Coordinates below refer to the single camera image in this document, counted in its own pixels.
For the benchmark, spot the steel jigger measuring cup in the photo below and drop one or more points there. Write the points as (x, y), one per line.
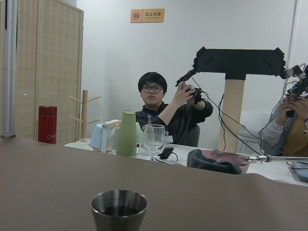
(118, 210)

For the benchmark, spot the green tall cup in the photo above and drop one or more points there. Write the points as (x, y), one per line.
(127, 139)

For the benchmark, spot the light blue cup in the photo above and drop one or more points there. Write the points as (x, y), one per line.
(96, 138)

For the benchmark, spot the glass oil dispenser bottle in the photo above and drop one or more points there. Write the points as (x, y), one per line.
(148, 142)

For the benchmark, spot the clear wine glass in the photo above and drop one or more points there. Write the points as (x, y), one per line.
(154, 140)

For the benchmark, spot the person with glasses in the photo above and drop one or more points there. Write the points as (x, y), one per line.
(180, 117)

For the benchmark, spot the dark grey cloth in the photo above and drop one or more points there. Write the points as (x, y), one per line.
(196, 159)

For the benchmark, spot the wooden mug tree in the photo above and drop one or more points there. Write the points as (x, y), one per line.
(84, 107)

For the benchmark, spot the red thermos bottle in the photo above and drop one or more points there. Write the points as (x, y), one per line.
(47, 124)

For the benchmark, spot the bamboo folding screen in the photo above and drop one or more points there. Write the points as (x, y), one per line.
(40, 67)

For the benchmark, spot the person in yellow shirt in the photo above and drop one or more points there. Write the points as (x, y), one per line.
(286, 132)

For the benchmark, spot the teach pendant tablet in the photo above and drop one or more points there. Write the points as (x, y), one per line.
(301, 170)

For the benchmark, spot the orange wall sign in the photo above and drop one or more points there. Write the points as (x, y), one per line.
(147, 15)

